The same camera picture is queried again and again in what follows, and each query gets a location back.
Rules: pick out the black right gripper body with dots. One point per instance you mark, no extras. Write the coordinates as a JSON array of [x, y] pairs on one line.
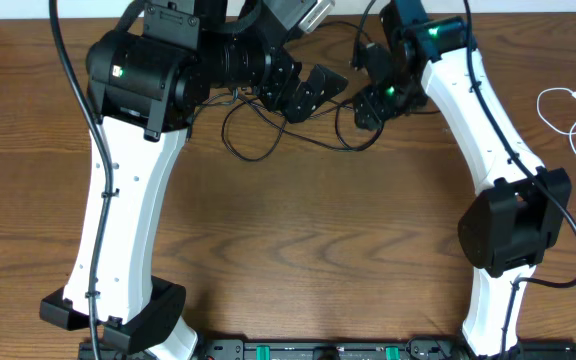
[[388, 99]]

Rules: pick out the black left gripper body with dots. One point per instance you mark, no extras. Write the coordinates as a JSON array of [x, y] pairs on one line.
[[280, 87]]

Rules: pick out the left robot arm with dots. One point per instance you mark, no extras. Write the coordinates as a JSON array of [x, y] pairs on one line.
[[147, 77]]

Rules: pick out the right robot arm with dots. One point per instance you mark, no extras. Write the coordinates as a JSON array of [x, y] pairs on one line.
[[520, 205]]

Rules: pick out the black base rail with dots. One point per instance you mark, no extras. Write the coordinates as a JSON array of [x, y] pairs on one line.
[[416, 348]]

